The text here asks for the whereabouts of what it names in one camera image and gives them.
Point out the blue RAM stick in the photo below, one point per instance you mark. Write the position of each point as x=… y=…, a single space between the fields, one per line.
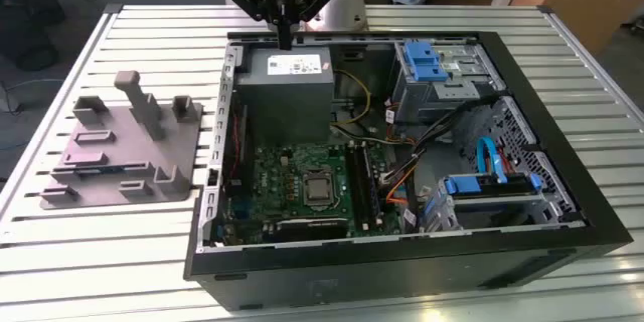
x=100 y=170

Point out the black RAM slot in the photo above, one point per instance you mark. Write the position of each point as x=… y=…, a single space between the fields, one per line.
x=359 y=186

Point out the gray power supply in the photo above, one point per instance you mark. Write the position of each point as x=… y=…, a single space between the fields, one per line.
x=282 y=111

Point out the blue drive bay carrier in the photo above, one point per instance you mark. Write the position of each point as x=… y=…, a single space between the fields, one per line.
x=423 y=62

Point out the metal CPU socket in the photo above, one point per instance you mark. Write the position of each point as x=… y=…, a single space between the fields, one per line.
x=318 y=171

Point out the green motherboard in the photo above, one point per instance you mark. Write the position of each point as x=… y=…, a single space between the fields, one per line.
x=274 y=182

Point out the silver CPU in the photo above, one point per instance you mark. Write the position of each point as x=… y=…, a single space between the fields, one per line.
x=319 y=189

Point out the gray parts rack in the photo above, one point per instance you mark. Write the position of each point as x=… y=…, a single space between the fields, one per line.
x=126 y=141

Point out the black office chair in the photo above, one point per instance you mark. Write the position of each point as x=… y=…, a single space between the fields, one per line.
x=30 y=28

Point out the black graphics card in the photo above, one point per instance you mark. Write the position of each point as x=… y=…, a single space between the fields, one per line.
x=312 y=226

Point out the blue carrier hard disk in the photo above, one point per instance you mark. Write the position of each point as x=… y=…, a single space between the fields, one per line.
x=463 y=185

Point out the black PC case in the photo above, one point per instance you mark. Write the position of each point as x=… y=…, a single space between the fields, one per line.
x=403 y=273

